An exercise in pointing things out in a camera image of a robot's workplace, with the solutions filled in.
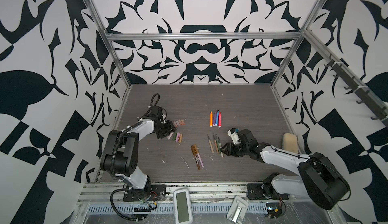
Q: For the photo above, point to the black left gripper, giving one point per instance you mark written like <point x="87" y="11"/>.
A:
<point x="171" y="128"/>

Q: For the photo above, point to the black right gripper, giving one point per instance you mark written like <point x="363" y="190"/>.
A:
<point x="229" y="149"/>

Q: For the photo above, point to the green pen cap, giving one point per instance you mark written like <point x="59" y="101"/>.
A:
<point x="174" y="136"/>

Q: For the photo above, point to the green marker pen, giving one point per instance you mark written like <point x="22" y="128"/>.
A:
<point x="217" y="143"/>

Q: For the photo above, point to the pink cap brown marker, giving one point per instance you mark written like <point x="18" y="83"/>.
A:
<point x="215" y="143"/>

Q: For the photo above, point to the red highlighter pen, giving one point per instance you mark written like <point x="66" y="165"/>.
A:
<point x="219" y="119"/>

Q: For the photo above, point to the ochre cap pink marker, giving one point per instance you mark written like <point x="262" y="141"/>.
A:
<point x="198" y="155"/>

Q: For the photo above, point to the blue highlighter pen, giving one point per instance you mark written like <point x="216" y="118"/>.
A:
<point x="217" y="119"/>

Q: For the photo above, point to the purple highlighter pen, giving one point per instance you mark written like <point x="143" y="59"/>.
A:
<point x="214" y="117"/>

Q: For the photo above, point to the orange highlighter pen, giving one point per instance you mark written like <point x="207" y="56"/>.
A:
<point x="211" y="119"/>

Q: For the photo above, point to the tan marker pen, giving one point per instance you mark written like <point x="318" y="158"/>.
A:
<point x="210" y="143"/>

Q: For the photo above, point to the brown marker pen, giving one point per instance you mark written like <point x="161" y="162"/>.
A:
<point x="196" y="157"/>

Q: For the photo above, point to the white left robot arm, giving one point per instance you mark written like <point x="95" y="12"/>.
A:
<point x="120" y="155"/>

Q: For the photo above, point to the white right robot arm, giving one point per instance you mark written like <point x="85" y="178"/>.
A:
<point x="315" y="177"/>

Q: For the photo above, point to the beige whiteboard eraser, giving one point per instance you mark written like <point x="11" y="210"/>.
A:
<point x="290" y="143"/>

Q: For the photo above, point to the small white device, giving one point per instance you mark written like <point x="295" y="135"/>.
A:
<point x="237" y="210"/>

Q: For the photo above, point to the white tablet device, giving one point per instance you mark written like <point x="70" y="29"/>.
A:
<point x="182" y="206"/>

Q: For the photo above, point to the black wall hook rail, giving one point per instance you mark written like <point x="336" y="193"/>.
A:
<point x="366" y="96"/>

